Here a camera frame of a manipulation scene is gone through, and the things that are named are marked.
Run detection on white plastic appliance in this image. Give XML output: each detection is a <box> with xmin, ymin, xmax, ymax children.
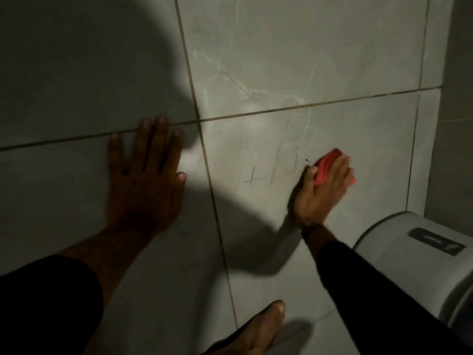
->
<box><xmin>353</xmin><ymin>211</ymin><xmax>473</xmax><ymax>337</ymax></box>

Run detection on person's left hand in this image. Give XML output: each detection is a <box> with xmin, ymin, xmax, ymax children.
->
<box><xmin>106</xmin><ymin>115</ymin><xmax>187</xmax><ymax>239</ymax></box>

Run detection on person's right forearm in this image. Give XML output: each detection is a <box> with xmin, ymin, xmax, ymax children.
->
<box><xmin>302</xmin><ymin>223</ymin><xmax>473</xmax><ymax>355</ymax></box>

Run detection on person's bare foot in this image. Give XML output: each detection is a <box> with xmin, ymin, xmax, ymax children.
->
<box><xmin>201</xmin><ymin>300</ymin><xmax>287</xmax><ymax>355</ymax></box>

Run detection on person's right hand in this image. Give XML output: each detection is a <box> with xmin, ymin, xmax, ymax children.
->
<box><xmin>294</xmin><ymin>154</ymin><xmax>356</xmax><ymax>228</ymax></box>

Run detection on red scrubbing sponge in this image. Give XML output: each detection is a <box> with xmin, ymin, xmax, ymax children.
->
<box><xmin>313</xmin><ymin>148</ymin><xmax>357</xmax><ymax>187</ymax></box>

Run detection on person's left forearm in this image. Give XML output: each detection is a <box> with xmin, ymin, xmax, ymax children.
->
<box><xmin>0</xmin><ymin>225</ymin><xmax>157</xmax><ymax>355</ymax></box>

